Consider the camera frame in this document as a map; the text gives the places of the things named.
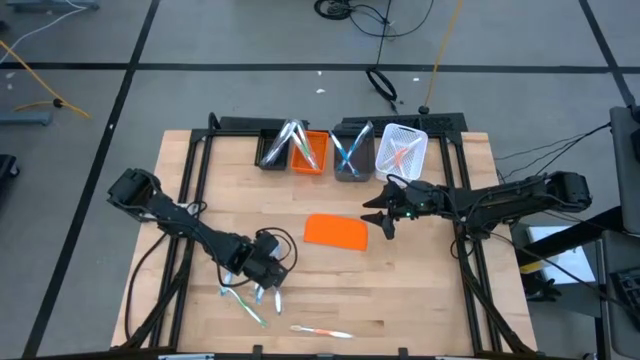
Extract white sheet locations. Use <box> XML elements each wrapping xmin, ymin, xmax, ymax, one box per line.
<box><xmin>519</xmin><ymin>224</ymin><xmax>599</xmax><ymax>287</ymax></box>

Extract grey floor beam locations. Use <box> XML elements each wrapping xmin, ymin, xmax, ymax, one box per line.
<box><xmin>0</xmin><ymin>111</ymin><xmax>54</xmax><ymax>127</ymax></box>

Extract purple toothbrush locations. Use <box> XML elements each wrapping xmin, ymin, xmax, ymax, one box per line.
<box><xmin>258</xmin><ymin>121</ymin><xmax>296</xmax><ymax>169</ymax></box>
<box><xmin>267</xmin><ymin>119</ymin><xmax>301</xmax><ymax>166</ymax></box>
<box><xmin>272</xmin><ymin>119</ymin><xmax>304</xmax><ymax>161</ymax></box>

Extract orange mat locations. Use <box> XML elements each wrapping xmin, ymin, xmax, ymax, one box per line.
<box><xmin>302</xmin><ymin>213</ymin><xmax>370</xmax><ymax>253</ymax></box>

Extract black floor object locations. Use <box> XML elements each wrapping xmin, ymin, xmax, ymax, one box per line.
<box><xmin>0</xmin><ymin>153</ymin><xmax>21</xmax><ymax>182</ymax></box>

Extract black coiled floor cable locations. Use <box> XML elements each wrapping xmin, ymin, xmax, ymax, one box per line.
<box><xmin>313</xmin><ymin>0</ymin><xmax>436</xmax><ymax>39</ymax></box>

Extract yellow hanging cable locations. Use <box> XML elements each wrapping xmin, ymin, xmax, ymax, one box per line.
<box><xmin>423</xmin><ymin>0</ymin><xmax>465</xmax><ymax>109</ymax></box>

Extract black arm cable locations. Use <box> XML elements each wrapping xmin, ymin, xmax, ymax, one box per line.
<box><xmin>122</xmin><ymin>229</ymin><xmax>171</xmax><ymax>349</ymax></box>

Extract grey translucent bin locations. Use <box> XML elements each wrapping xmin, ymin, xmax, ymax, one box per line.
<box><xmin>333</xmin><ymin>122</ymin><xmax>377</xmax><ymax>183</ymax></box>

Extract black diagonal beam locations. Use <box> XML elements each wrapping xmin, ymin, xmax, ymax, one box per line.
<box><xmin>514</xmin><ymin>205</ymin><xmax>626</xmax><ymax>267</ymax></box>

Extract orange plastic basket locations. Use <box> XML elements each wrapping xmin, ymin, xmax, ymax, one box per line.
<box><xmin>290</xmin><ymin>130</ymin><xmax>331</xmax><ymax>176</ymax></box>

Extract blue-grey floor bar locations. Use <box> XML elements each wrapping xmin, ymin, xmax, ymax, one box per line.
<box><xmin>4</xmin><ymin>0</ymin><xmax>101</xmax><ymax>17</ymax></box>

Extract white floor cable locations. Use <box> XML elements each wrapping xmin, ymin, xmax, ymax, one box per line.
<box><xmin>0</xmin><ymin>0</ymin><xmax>91</xmax><ymax>64</ymax></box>

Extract grey desk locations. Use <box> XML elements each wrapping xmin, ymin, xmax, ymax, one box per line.
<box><xmin>597</xmin><ymin>229</ymin><xmax>640</xmax><ymax>360</ymax></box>

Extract thin black cables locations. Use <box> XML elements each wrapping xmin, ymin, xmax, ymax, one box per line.
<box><xmin>494</xmin><ymin>121</ymin><xmax>614</xmax><ymax>197</ymax></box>

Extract yellow floor cable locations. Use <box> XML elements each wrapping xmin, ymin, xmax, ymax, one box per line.
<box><xmin>0</xmin><ymin>39</ymin><xmax>94</xmax><ymax>121</ymax></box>

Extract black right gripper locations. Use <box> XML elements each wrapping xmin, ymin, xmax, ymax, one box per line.
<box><xmin>360</xmin><ymin>178</ymin><xmax>449</xmax><ymax>240</ymax></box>

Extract black plastic basket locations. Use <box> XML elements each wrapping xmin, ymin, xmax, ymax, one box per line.
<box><xmin>254</xmin><ymin>128</ymin><xmax>292</xmax><ymax>172</ymax></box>

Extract black looped floor cable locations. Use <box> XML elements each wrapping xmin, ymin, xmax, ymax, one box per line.
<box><xmin>364</xmin><ymin>0</ymin><xmax>401</xmax><ymax>114</ymax></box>

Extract white perforated basket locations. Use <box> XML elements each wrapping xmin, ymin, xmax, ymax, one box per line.
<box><xmin>375</xmin><ymin>122</ymin><xmax>430</xmax><ymax>188</ymax></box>

